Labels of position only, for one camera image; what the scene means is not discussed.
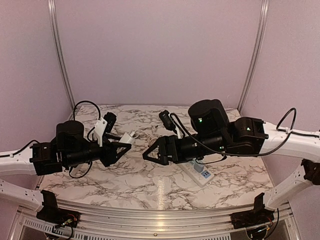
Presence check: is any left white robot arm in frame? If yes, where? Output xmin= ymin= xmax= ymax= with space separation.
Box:
xmin=0 ymin=119 xmax=134 ymax=176

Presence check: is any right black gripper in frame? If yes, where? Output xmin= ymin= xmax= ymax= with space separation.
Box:
xmin=142 ymin=133 xmax=229 ymax=167

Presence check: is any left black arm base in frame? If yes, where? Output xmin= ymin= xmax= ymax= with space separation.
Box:
xmin=36 ymin=190 xmax=80 ymax=228

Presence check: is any aluminium corner post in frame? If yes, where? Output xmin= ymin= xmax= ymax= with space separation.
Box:
xmin=237 ymin=0 xmax=270 ymax=113
xmin=47 ymin=0 xmax=76 ymax=109

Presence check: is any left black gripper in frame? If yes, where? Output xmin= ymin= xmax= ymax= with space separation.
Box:
xmin=63 ymin=135 xmax=132 ymax=168

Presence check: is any light blue cube charger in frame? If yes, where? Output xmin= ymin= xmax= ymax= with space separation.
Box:
xmin=193 ymin=161 xmax=204 ymax=173

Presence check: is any left aluminium corner post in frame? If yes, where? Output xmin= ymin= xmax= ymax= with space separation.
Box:
xmin=47 ymin=0 xmax=76 ymax=109

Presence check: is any aluminium front table rail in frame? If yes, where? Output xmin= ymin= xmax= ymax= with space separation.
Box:
xmin=16 ymin=197 xmax=295 ymax=240

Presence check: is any right aluminium corner post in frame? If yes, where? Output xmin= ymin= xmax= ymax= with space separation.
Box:
xmin=237 ymin=0 xmax=270 ymax=113

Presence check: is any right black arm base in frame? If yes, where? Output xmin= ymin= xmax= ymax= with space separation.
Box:
xmin=230 ymin=193 xmax=275 ymax=229

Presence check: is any white multicolour power strip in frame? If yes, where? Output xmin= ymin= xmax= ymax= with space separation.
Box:
xmin=178 ymin=160 xmax=214 ymax=188

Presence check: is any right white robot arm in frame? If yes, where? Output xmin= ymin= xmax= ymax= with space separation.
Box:
xmin=142 ymin=99 xmax=320 ymax=224

